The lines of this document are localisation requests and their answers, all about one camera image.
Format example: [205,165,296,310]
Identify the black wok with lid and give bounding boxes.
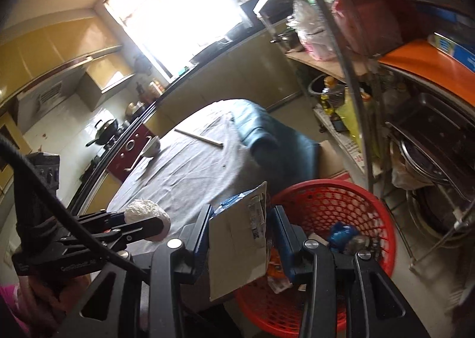
[86,119,119,147]

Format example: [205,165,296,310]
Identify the grey tablecloth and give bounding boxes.
[106,100,268,255]

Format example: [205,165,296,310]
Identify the person's left hand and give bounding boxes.
[21,274,90,328]

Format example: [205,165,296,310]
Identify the cooking oil bottle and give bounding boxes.
[321,76,346,116]

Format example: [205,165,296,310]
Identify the blue box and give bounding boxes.
[427,31,475,73]

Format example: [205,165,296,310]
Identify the red plastic bag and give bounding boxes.
[332,0,403,56]

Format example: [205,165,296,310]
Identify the white paper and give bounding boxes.
[124,199,171,242]

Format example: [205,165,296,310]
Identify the yellow upper cabinets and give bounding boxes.
[0,13,135,105]

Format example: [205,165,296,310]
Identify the dark red oven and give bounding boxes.
[111,126,156,179]

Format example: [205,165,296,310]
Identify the steel baking tray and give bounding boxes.
[386,93,475,184]

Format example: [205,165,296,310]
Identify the blue plastic bag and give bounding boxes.
[328,222,359,253]

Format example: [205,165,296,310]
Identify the brown cardboard carton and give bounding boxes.
[318,139,351,180]

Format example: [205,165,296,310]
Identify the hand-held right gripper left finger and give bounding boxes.
[61,204,213,338]

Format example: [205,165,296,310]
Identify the brown cardboard box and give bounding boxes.
[208,181,268,302]

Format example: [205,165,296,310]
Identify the long wooden stick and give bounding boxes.
[174,127,223,147]

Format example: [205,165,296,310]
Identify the metal storage rack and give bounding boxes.
[256,0,475,274]

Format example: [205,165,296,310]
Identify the white and pink plastic bag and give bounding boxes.
[293,0,339,62]

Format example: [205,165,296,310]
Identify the orange snack packet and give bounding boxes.
[267,238,297,294]

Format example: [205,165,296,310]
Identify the small cooking pot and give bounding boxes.
[125,101,145,118]

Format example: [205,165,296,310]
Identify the black gas stove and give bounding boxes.
[89,139,125,173]

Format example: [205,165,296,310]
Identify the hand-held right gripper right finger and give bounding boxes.
[269,205,431,338]

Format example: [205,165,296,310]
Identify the blue and white packet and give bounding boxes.
[213,191,260,218]

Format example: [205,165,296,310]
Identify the black bucket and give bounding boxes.
[308,74,335,98]

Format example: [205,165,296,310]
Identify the orange tray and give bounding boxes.
[379,39,475,101]

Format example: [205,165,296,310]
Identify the blue tablecloth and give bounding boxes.
[232,98,320,180]

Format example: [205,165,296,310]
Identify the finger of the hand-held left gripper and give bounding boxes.
[61,216,164,251]
[72,211,127,229]

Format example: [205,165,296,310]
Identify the black cable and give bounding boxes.
[0,135,151,281]

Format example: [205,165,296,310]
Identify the yellow plastic bag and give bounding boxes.
[336,87,372,147]

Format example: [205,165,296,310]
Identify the red plastic basket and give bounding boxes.
[234,179,398,337]

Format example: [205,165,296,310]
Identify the steel pot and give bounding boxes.
[271,31,302,53]

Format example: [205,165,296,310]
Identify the bright window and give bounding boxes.
[94,0,268,79]

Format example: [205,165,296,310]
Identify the white ceramic bowl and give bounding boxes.
[140,136,162,158]

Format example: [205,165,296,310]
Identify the yellow base cabinets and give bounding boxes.
[143,28,308,138]

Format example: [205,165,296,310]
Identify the white range hood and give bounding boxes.
[15,74,88,131]

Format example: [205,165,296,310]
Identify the brown jar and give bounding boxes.
[148,80,166,98]

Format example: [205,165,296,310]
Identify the steel basin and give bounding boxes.
[406,175,475,240]

